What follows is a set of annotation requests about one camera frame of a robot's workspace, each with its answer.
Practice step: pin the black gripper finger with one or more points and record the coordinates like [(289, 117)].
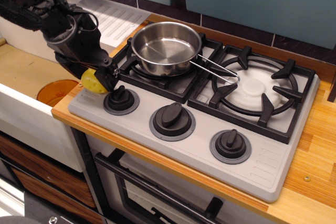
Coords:
[(108, 78)]

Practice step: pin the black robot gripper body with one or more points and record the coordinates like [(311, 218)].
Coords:
[(78, 48)]

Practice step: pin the yellow toy potato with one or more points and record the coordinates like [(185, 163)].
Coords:
[(91, 83)]

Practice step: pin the stainless steel pan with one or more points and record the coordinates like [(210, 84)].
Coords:
[(169, 49)]

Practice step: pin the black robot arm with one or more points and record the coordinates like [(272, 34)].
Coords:
[(47, 16)]

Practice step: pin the black left stove knob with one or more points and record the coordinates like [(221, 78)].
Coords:
[(121, 101)]

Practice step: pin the black stove knob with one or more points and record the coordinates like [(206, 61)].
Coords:
[(172, 123), (230, 147), (121, 101)]

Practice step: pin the black middle stove knob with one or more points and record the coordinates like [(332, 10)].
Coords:
[(172, 123)]

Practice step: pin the black right stove knob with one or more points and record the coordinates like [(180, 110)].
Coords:
[(230, 147)]

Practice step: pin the grey toy stove top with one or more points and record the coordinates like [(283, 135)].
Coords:
[(262, 175)]

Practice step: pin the orange sink drain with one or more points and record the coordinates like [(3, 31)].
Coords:
[(55, 91)]

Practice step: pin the black left burner grate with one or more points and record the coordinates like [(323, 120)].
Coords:
[(177, 88)]

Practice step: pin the black burner grate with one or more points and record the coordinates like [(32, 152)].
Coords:
[(177, 88), (263, 95)]

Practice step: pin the upper wooden drawer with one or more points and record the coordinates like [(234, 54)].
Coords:
[(45, 167)]

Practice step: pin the wooden drawer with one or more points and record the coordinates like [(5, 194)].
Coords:
[(45, 167), (49, 192)]

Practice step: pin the lower wooden drawer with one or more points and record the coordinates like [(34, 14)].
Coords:
[(49, 192)]

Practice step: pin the black right burner grate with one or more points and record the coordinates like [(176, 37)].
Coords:
[(263, 95)]

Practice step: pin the oven door with black handle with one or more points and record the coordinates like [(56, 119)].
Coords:
[(152, 204)]

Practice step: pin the right teal wall cabinet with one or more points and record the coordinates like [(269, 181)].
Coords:
[(311, 21)]

